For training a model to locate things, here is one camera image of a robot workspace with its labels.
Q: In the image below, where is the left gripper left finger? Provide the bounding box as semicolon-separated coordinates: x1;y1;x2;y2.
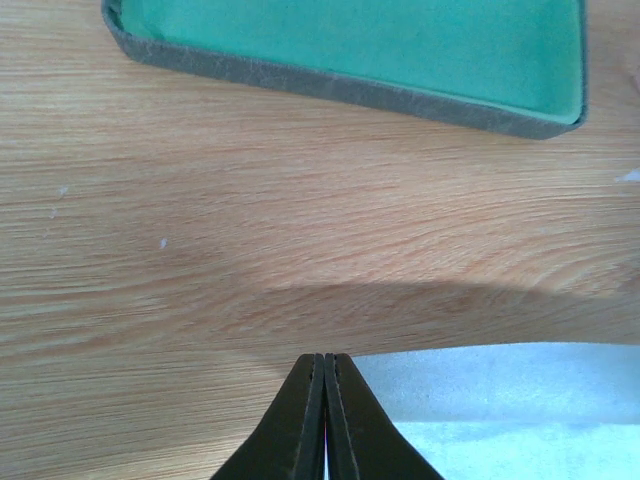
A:
212;354;325;480

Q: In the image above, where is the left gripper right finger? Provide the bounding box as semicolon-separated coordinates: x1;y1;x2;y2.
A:
325;353;441;480

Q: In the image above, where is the light blue cleaning cloth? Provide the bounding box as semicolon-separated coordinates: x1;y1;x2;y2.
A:
354;342;639;479

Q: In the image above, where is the grey glasses case green lining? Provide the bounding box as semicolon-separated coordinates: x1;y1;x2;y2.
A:
101;0;588;140

